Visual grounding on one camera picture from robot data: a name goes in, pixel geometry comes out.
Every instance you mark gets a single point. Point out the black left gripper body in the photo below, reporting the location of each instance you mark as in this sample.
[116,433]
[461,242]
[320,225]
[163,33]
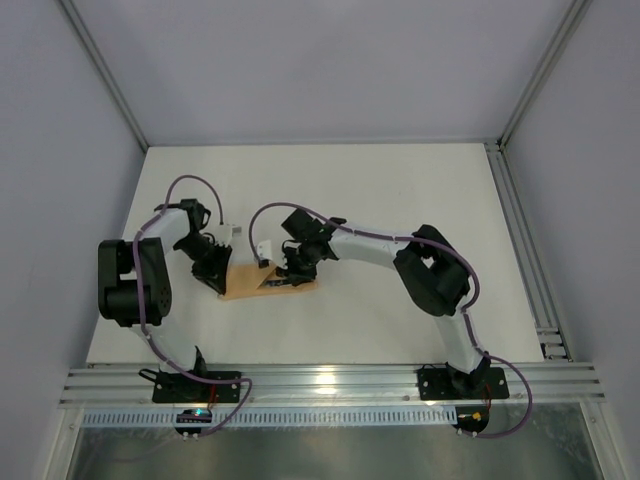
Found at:
[212,261]

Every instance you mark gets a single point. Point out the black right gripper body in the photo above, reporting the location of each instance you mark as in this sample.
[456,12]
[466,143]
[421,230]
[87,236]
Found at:
[292,265]

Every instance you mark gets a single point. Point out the beige cloth napkin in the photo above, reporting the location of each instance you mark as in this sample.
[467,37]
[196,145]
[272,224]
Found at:
[243,282]

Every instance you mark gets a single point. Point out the green handled knife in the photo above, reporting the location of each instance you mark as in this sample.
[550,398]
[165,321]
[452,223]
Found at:
[276,282]

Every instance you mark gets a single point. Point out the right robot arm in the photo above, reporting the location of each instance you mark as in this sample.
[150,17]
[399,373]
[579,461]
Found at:
[436,278]

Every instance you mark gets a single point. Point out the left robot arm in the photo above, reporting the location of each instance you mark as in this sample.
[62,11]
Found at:
[134,288]

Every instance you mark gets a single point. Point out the left controller board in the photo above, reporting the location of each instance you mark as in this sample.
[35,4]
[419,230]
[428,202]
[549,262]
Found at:
[191,423]

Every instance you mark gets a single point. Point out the controller board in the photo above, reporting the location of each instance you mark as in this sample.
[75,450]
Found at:
[191,423]
[471,422]

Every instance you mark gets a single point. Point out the right controller board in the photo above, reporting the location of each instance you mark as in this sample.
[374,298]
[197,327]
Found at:
[471,422]

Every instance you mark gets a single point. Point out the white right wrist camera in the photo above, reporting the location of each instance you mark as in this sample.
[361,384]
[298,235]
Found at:
[264,251]

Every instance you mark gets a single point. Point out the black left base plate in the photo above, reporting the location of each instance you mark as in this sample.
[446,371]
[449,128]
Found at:
[170,388]

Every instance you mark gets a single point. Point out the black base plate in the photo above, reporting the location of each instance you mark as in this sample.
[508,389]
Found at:
[443,383]
[170,388]

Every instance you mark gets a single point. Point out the slotted cable duct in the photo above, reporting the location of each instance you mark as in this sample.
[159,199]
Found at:
[346,416]

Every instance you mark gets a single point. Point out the front aluminium rail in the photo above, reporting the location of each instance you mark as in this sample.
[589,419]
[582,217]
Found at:
[338,385]

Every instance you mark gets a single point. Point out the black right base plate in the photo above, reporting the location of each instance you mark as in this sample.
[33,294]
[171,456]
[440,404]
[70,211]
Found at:
[443,383]

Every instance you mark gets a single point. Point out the aluminium frame rail right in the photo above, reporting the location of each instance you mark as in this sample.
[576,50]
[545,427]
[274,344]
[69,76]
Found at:
[552,339]

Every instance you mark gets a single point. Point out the left rear aluminium post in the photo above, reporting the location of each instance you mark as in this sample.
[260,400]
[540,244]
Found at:
[97,60]

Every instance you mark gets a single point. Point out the aluminium post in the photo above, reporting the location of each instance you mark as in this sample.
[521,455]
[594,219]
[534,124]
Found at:
[97,60]
[552,53]

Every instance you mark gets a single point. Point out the right rear aluminium post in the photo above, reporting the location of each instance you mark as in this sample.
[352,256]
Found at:
[552,53]

